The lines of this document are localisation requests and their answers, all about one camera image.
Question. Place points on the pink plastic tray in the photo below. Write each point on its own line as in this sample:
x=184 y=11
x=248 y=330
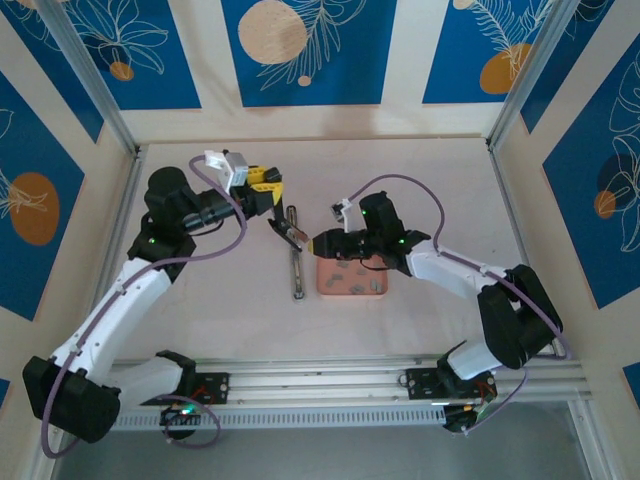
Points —
x=350 y=279

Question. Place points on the blue floral wall poster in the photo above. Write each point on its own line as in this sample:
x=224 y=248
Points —
x=50 y=75
x=30 y=150
x=165 y=75
x=560 y=65
x=450 y=60
x=350 y=75
x=4 y=392
x=634 y=377
x=575 y=225

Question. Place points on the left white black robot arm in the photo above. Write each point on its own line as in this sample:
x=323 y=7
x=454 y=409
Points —
x=115 y=305

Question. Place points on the aluminium mounting rail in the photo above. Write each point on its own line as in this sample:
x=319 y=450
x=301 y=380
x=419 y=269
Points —
x=320 y=380

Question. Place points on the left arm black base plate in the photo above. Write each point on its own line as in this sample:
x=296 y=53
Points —
x=217 y=390

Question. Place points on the aluminium table side rail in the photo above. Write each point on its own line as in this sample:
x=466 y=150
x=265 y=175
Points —
x=504 y=185
x=118 y=220

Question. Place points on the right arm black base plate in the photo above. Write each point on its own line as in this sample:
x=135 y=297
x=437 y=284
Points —
x=420 y=385

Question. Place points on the aluminium frame post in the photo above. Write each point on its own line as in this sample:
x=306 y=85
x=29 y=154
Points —
x=87 y=65
x=536 y=65

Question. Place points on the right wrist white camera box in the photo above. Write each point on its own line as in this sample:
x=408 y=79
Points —
x=345 y=212

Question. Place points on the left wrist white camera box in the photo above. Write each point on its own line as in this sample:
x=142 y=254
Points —
x=232 y=167

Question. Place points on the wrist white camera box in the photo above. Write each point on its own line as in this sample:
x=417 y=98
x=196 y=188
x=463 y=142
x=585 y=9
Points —
x=232 y=167
x=345 y=212

